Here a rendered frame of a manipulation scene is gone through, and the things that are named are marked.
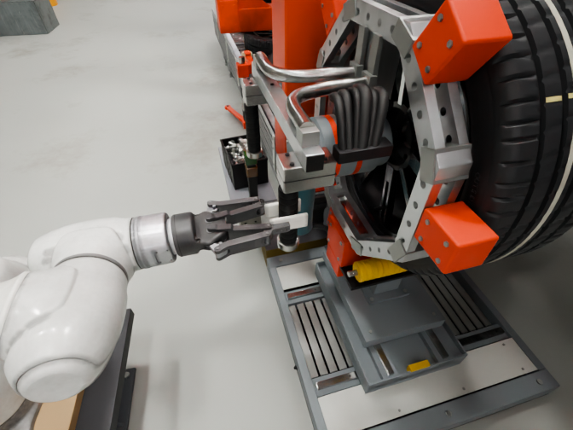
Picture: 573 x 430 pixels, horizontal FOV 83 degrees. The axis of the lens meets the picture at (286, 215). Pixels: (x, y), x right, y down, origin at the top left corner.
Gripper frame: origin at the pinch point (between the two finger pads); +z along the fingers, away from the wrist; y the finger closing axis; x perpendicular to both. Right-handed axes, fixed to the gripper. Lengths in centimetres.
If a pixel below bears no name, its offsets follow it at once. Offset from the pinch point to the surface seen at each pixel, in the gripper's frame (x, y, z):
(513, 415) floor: -83, 31, 71
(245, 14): -19, -247, 36
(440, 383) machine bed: -75, 17, 49
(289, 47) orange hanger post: 13, -54, 16
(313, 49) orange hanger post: 12, -54, 23
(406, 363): -68, 10, 39
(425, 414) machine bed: -75, 24, 39
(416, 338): -68, 3, 47
